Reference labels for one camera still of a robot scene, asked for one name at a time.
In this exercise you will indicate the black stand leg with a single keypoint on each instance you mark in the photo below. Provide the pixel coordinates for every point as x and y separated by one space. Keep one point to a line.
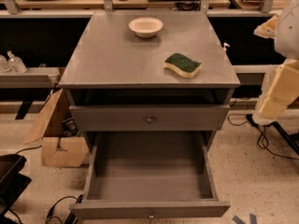
262 142

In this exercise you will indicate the blue floor tape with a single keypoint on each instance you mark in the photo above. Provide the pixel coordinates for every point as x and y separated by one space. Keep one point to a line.
249 219

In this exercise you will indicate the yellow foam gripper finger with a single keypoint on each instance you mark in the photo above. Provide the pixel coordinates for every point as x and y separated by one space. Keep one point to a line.
279 89
268 28

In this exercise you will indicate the black chair base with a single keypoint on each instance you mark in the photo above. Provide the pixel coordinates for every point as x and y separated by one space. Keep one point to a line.
12 183

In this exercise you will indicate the open grey middle drawer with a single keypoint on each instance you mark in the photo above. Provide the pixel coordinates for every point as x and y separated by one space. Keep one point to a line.
149 175

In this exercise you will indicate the cardboard box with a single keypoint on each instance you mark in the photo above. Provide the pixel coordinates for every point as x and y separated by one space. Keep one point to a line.
57 150

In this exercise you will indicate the white bowl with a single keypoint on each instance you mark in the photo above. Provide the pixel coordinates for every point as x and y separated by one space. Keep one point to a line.
145 27

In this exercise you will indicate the clear sanitizer bottle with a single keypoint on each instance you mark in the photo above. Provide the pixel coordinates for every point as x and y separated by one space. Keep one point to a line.
16 64

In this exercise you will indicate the grey upper drawer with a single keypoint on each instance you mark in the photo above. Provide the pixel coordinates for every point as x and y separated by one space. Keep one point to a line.
99 118

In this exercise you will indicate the small white pump bottle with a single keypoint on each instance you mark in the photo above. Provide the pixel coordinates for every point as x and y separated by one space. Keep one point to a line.
225 46

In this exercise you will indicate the grey drawer cabinet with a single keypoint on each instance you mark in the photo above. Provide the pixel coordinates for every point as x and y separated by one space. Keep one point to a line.
111 65

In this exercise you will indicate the green yellow sponge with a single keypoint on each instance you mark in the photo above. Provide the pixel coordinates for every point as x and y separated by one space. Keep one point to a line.
182 65

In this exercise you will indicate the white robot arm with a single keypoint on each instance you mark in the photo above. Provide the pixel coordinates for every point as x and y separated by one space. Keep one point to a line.
286 41

